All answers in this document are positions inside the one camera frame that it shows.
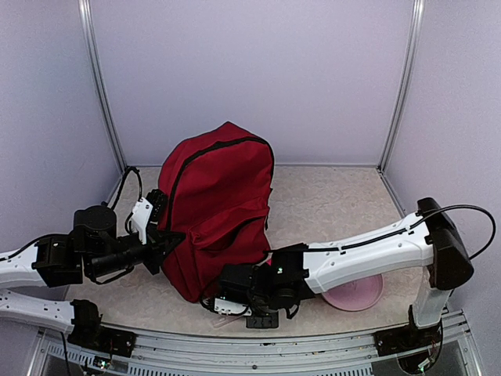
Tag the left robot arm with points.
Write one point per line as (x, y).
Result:
(92, 250)

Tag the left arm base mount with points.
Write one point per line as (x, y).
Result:
(102, 337)

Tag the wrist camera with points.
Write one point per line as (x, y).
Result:
(145, 211)
(227, 305)

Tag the front metal rail frame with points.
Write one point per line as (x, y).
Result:
(356, 353)

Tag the beige eraser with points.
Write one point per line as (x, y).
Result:
(223, 320)

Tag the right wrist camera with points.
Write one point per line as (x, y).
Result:
(227, 305)

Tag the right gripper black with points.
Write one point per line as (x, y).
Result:
(269, 323)

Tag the pink round plate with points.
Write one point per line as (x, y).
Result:
(357, 295)

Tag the right metal corner post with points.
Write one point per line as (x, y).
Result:
(404, 84)

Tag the left metal corner post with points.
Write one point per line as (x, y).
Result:
(85, 11)

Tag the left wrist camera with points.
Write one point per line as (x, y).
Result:
(145, 211)

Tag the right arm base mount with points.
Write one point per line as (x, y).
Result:
(407, 337)

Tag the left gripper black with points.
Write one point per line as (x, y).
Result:
(158, 248)

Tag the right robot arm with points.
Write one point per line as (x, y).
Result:
(426, 238)

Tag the red student backpack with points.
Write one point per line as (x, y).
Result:
(218, 186)

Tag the metal corner post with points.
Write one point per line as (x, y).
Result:
(404, 84)
(85, 11)

